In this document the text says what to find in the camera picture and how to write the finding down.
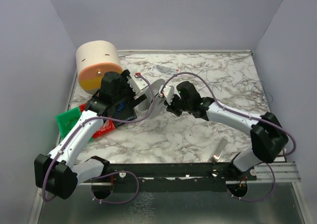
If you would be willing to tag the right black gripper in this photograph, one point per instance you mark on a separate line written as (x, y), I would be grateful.
(171, 105)

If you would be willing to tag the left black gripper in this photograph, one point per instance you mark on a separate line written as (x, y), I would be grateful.
(133, 101)

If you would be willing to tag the grey plastic cable spool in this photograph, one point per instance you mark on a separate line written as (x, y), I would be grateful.
(145, 106)

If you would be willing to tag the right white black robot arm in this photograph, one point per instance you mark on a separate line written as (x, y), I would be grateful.
(264, 130)

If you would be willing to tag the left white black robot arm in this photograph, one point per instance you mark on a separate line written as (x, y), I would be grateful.
(97, 110)

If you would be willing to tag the black plastic bin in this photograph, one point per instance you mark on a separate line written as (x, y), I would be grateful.
(124, 112)

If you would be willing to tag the red plastic bin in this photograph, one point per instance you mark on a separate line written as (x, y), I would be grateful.
(108, 126)

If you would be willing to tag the packaged protractor ruler set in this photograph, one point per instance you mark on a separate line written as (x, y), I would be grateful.
(163, 70)

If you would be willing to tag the beige layered cylinder model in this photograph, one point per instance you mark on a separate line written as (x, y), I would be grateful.
(93, 60)

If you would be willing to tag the grey metal clip tool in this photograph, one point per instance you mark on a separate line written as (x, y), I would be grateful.
(218, 150)

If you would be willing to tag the green plastic bin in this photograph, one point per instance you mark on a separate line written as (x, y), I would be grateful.
(66, 121)

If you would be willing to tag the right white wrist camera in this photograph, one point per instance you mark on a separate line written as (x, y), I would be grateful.
(166, 93)

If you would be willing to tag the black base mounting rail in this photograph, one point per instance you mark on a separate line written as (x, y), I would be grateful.
(172, 177)

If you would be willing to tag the aluminium extrusion frame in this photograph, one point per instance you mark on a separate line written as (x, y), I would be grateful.
(277, 170)

